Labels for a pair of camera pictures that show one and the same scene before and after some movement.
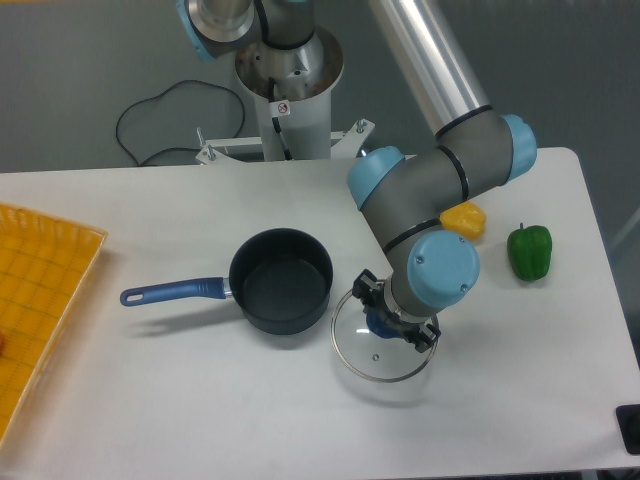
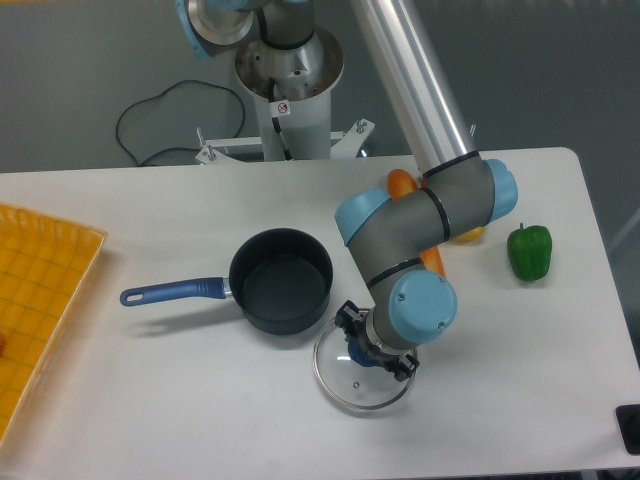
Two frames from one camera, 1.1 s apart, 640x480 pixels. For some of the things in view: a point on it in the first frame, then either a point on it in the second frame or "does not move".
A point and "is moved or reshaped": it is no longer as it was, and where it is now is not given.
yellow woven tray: [44, 263] does not move
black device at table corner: [628, 421] does not move
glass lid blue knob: [381, 329] is moved or reshaped
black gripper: [422, 335] to [349, 319]
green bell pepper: [530, 251] does not move
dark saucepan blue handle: [282, 278] does not move
